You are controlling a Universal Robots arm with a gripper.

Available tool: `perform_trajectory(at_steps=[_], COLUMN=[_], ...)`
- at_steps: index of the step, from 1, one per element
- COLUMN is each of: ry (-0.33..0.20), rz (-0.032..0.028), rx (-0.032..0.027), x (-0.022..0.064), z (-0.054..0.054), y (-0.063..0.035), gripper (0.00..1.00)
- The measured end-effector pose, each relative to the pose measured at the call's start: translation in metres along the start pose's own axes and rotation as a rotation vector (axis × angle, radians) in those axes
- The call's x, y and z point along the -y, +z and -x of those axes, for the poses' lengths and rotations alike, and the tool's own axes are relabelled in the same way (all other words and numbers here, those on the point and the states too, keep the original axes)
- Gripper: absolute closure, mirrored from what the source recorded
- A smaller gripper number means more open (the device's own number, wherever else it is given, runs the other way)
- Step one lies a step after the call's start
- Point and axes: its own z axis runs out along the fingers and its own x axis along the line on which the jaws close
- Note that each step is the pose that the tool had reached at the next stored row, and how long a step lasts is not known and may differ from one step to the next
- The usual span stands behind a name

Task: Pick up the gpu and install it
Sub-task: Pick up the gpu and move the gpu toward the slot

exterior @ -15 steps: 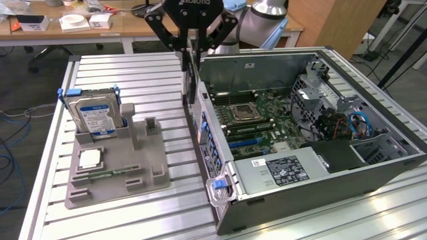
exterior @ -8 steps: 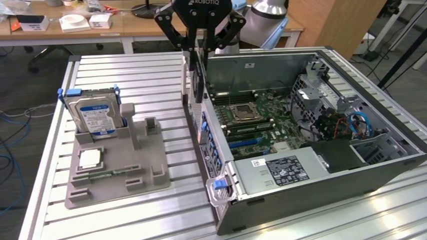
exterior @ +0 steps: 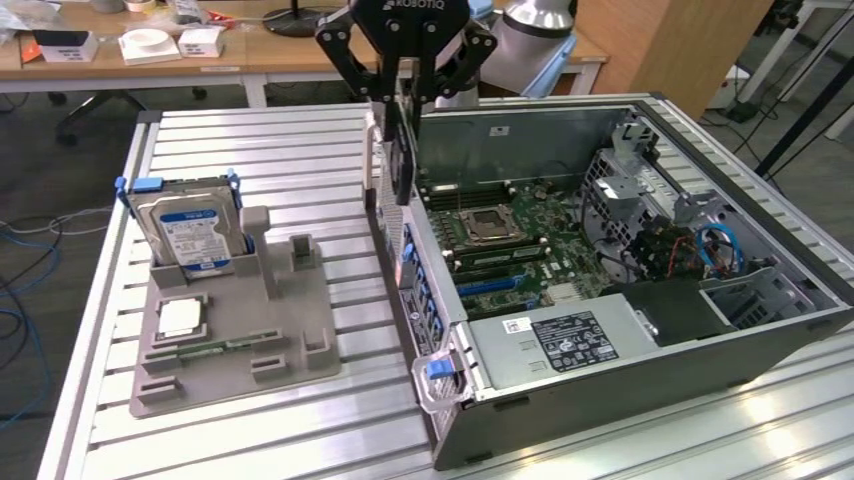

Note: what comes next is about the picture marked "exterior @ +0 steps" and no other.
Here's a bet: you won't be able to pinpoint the hard disk with blue carrier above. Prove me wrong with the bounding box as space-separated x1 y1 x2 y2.
112 169 252 280

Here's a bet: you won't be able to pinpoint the small white labelled box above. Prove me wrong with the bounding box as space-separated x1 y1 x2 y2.
176 27 226 59

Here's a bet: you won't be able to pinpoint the metal CPU socket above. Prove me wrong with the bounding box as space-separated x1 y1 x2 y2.
454 203 529 247

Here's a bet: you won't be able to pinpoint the black wire bundle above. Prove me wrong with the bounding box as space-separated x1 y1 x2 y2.
619 224 699 284

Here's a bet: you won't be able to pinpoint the installed green RAM stick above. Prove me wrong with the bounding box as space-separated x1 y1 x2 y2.
456 243 552 269

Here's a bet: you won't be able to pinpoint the open metal disk bay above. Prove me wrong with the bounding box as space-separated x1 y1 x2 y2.
699 267 839 331

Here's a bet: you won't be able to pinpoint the black floor box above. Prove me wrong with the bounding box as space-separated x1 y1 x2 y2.
723 99 760 124

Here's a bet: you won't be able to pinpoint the black stand pole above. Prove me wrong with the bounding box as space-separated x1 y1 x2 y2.
755 27 854 176

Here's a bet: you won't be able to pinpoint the silver CPU chip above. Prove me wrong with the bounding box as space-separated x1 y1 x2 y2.
156 299 205 336

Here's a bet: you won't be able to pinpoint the long black expansion slot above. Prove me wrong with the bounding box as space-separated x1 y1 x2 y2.
452 267 511 288

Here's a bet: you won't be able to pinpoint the open grey PC case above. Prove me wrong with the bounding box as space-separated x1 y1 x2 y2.
358 89 854 474

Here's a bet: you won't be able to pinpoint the green GPU card black cooler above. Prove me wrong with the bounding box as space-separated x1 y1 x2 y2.
382 57 421 207

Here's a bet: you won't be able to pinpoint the blue floor cable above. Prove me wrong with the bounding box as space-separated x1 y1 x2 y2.
0 219 65 432

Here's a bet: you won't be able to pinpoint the green motherboard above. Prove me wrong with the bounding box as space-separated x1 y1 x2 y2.
416 177 628 321

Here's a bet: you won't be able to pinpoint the loose green RAM stick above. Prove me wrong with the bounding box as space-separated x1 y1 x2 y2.
142 334 285 358

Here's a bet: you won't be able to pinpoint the black monitor stand base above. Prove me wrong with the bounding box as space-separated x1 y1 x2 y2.
261 0 328 39

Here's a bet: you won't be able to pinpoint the blue expansion slot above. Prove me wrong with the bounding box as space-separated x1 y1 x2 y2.
457 277 527 298

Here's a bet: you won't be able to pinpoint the white box with black lid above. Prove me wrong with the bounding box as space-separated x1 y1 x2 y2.
30 29 101 64

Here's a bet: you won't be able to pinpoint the blue disk wire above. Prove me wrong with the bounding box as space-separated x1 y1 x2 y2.
692 222 747 279

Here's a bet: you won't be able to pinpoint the black office chair base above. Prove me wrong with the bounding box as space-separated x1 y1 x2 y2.
52 92 152 147

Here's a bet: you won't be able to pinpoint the flat white square box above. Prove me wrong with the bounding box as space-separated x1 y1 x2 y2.
117 27 182 67

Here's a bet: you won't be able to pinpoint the grey plastic parts rack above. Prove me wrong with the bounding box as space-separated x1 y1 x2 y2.
128 204 345 420

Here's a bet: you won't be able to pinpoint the black plastic shroud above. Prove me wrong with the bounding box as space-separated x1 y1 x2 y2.
625 279 739 347

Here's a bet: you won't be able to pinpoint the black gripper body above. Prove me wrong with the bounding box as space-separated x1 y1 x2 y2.
350 0 471 59

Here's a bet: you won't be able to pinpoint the grey power supply unit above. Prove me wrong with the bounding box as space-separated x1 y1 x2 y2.
464 293 663 402

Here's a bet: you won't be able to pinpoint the wooden cabinet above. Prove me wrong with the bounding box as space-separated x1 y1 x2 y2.
565 0 779 121

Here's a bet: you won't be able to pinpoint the clear plastic bag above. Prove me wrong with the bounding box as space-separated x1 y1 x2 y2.
0 0 65 31

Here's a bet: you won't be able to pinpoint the wooden desk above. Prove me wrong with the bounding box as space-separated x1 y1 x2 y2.
0 0 609 94

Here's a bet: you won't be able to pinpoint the perforated metal disk bay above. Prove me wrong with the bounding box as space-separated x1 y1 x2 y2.
577 147 681 261

